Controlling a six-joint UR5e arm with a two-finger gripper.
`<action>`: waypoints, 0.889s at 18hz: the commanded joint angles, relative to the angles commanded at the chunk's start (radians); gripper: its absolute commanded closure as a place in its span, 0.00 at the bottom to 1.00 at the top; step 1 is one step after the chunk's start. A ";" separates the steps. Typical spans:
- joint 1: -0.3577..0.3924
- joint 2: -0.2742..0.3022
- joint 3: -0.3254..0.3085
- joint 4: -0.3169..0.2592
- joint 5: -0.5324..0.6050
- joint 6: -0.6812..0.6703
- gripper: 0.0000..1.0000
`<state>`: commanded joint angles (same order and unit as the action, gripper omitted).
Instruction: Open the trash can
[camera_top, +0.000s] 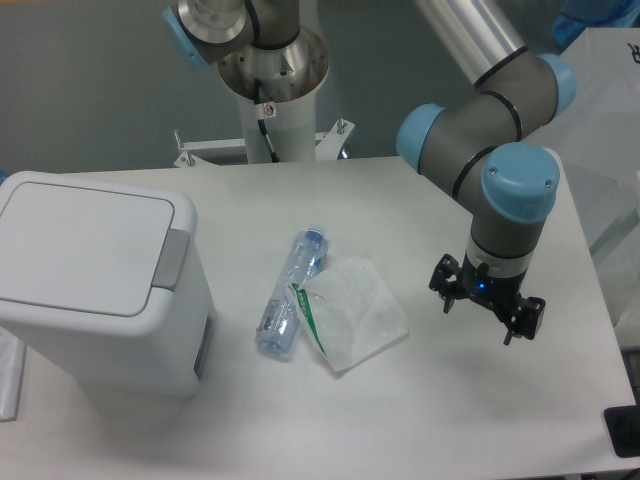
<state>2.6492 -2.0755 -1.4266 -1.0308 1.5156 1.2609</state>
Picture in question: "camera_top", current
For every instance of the white push-lid trash can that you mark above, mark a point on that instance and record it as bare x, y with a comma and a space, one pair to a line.
104, 279

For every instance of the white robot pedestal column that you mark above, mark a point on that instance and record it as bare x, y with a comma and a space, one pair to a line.
289, 127

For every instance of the clear plastic bag green stripe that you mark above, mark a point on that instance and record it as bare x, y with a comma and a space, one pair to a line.
350, 314

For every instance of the grey robot base joint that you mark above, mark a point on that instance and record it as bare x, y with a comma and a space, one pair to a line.
262, 51

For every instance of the clear plastic sheet left edge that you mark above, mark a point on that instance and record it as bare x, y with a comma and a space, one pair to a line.
13, 353

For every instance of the blue object top right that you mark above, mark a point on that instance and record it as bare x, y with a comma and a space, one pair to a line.
576, 16

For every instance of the crushed clear plastic bottle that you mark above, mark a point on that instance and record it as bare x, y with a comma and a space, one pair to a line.
280, 322

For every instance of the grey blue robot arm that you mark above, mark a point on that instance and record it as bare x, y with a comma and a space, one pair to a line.
478, 156

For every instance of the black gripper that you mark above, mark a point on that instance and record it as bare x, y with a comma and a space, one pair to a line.
523, 316

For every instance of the white clamp bracket with bolts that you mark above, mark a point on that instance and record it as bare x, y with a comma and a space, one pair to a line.
329, 145

